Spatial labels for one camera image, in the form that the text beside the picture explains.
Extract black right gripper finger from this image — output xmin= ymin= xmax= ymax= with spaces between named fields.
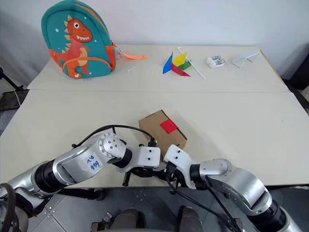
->
xmin=136 ymin=173 xmax=167 ymax=179
xmin=136 ymin=168 xmax=167 ymax=174

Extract black table caster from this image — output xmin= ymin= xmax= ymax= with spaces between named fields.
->
xmin=93 ymin=188 xmax=105 ymax=201

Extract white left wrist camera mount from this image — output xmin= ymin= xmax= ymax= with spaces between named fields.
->
xmin=131 ymin=146 xmax=161 ymax=170

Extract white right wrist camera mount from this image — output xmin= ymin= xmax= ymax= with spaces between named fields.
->
xmin=163 ymin=144 xmax=197 ymax=189

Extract colourful pinwheel with white stick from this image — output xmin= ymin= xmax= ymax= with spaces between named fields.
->
xmin=162 ymin=46 xmax=206 ymax=80

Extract black stand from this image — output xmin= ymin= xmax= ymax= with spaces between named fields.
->
xmin=0 ymin=67 xmax=30 ymax=112

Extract clear plastic wrapper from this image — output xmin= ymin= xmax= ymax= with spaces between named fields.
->
xmin=232 ymin=51 xmax=262 ymax=69

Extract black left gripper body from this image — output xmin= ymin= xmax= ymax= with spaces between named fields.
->
xmin=115 ymin=166 xmax=140 ymax=187

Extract small white plastic case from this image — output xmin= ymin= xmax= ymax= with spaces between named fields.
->
xmin=207 ymin=55 xmax=226 ymax=69

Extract metal floor bracket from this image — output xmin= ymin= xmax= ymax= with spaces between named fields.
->
xmin=91 ymin=212 xmax=113 ymax=232

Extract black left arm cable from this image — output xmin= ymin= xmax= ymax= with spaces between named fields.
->
xmin=71 ymin=124 xmax=158 ymax=148

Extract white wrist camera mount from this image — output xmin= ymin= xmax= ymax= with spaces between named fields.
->
xmin=163 ymin=144 xmax=197 ymax=189
xmin=131 ymin=146 xmax=161 ymax=170

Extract dark rounded shape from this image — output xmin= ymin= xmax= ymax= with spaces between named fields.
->
xmin=112 ymin=208 xmax=145 ymax=232
xmin=178 ymin=205 xmax=204 ymax=232

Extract teal dinosaur backpack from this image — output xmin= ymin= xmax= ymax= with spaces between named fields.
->
xmin=41 ymin=0 xmax=147 ymax=80

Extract red tape patch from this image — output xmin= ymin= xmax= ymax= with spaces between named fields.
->
xmin=159 ymin=119 xmax=179 ymax=134

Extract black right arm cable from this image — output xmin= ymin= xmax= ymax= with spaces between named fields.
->
xmin=168 ymin=164 xmax=242 ymax=229

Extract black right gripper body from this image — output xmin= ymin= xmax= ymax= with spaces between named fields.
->
xmin=165 ymin=161 xmax=182 ymax=193

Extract brown cardboard box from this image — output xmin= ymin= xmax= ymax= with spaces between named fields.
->
xmin=138 ymin=110 xmax=188 ymax=158

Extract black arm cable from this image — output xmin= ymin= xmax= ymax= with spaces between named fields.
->
xmin=168 ymin=164 xmax=242 ymax=229
xmin=71 ymin=124 xmax=158 ymax=148

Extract dark looped cable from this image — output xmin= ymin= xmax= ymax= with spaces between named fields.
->
xmin=0 ymin=183 xmax=17 ymax=232

